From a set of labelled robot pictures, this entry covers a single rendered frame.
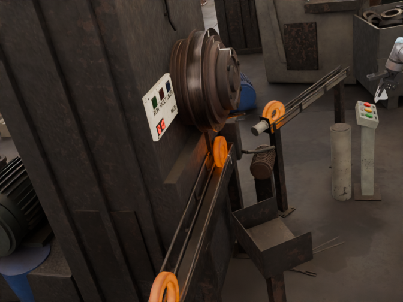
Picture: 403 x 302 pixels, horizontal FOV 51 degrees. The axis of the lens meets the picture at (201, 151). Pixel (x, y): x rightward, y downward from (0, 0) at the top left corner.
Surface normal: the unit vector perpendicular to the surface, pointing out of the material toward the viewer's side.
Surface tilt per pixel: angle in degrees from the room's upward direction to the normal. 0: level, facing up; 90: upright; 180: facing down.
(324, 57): 90
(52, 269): 0
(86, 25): 90
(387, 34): 90
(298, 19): 90
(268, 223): 5
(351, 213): 0
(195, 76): 64
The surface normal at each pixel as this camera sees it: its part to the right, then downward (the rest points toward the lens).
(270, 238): -0.14, -0.83
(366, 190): -0.25, 0.50
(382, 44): 0.00, 0.48
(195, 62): -0.31, -0.20
